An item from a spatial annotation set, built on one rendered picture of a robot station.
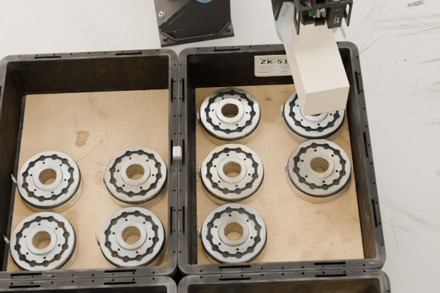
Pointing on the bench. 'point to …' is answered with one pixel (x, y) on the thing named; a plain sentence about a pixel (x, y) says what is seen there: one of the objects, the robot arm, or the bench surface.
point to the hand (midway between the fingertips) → (306, 27)
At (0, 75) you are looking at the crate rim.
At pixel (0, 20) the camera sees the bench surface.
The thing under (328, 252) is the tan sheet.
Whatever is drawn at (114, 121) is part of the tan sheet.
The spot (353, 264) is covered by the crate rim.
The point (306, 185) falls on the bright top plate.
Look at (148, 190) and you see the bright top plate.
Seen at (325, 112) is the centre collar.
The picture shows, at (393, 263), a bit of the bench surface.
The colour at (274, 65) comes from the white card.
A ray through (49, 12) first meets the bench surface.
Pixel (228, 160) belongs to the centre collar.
